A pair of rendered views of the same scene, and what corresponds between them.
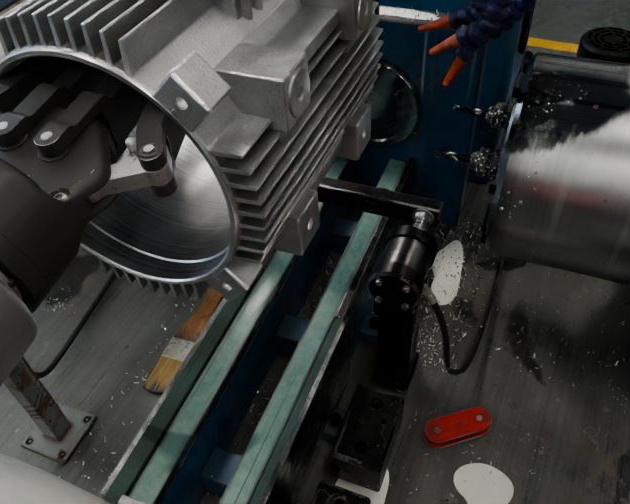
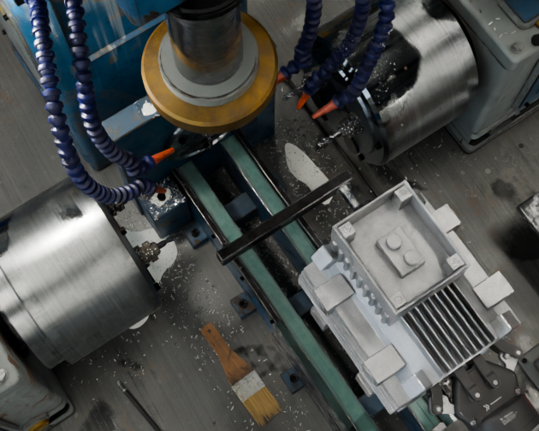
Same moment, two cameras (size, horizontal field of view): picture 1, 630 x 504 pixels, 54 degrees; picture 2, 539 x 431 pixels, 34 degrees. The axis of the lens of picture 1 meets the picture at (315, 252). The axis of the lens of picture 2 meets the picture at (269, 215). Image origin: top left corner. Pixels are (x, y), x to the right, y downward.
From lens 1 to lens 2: 0.99 m
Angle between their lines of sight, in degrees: 37
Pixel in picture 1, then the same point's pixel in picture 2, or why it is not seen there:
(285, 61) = (501, 281)
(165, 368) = (256, 404)
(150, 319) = (199, 394)
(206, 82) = (511, 318)
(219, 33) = (466, 293)
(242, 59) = (488, 295)
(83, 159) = (505, 375)
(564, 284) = not seen: hidden behind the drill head
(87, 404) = not seen: outside the picture
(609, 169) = (435, 94)
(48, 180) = (507, 391)
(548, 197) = (413, 129)
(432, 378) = not seen: hidden behind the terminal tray
